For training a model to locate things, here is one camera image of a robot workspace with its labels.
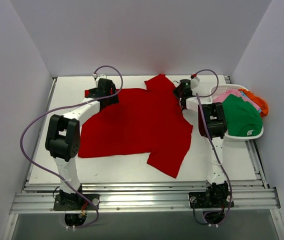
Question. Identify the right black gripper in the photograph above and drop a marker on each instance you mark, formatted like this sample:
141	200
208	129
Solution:
178	92

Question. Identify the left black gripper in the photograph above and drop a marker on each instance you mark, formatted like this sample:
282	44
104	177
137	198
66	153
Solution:
112	97

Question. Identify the red t-shirt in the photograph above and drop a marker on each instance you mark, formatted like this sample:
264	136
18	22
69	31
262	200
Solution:
146	120

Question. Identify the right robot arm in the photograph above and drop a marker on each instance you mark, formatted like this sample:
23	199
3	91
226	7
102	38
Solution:
212	126

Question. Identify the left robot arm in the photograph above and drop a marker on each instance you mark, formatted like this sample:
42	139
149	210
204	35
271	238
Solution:
63	135

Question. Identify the white laundry basket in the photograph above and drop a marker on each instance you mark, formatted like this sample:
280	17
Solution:
216	91

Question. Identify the pink t-shirt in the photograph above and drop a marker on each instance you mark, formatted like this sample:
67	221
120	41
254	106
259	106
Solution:
222	97

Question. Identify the green t-shirt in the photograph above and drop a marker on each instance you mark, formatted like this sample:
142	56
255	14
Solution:
242	119

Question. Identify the orange t-shirt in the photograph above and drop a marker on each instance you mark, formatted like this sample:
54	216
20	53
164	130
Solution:
262	103

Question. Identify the light blue t-shirt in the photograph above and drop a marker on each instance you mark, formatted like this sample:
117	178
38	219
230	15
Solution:
247	99

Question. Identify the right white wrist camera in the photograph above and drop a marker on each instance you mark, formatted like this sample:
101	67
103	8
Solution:
194	81

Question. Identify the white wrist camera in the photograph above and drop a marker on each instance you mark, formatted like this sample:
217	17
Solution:
96	75
194	81

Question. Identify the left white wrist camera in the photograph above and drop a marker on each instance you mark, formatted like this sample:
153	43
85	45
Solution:
96	75

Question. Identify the aluminium rail frame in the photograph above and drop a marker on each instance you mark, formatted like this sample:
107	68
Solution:
129	184

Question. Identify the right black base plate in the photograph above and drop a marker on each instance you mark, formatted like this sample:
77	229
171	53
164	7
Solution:
199	200

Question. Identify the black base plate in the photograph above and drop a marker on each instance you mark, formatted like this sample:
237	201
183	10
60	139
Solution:
199	200
74	202

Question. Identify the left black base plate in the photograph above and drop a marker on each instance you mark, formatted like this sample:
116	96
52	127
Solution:
74	202

